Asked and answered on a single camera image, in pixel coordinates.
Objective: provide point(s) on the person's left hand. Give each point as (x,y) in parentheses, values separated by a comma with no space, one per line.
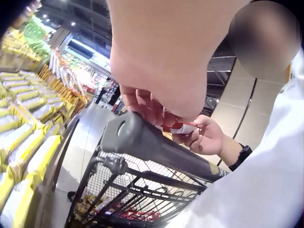
(156,52)

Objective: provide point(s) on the person's right hand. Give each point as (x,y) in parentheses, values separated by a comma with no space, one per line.
(209,137)

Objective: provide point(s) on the person's right fingers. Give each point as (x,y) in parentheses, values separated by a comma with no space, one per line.
(198,140)

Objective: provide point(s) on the person's left fingers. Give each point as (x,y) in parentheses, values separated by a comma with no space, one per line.
(147,104)

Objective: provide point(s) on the red and white snack packet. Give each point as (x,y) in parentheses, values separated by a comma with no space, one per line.
(182,130)

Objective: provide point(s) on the black wrist band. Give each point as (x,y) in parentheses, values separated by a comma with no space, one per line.
(242,155)

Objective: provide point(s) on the person's body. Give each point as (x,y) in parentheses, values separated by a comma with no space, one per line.
(256,171)

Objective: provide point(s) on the full shop shelf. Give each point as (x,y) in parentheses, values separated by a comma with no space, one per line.
(85,68)
(26,114)

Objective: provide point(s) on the pile of red packets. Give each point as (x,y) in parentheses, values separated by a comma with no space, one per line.
(140,215)

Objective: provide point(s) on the pile of yellow packets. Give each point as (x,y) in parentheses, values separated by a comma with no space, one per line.
(89,205)

